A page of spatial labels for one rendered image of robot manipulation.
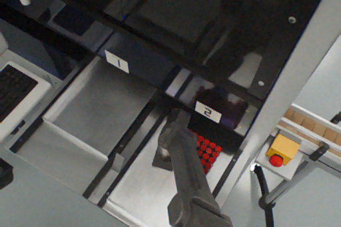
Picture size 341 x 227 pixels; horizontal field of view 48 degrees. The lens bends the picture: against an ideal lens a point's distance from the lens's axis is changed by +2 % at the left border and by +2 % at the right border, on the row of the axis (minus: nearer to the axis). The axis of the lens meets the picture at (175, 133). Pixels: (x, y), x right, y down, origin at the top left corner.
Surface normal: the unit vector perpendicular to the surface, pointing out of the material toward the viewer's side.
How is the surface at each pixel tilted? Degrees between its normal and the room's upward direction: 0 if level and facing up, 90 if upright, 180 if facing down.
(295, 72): 90
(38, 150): 0
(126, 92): 0
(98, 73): 0
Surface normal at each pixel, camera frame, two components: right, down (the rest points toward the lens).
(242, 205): 0.04, -0.40
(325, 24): -0.52, 0.77
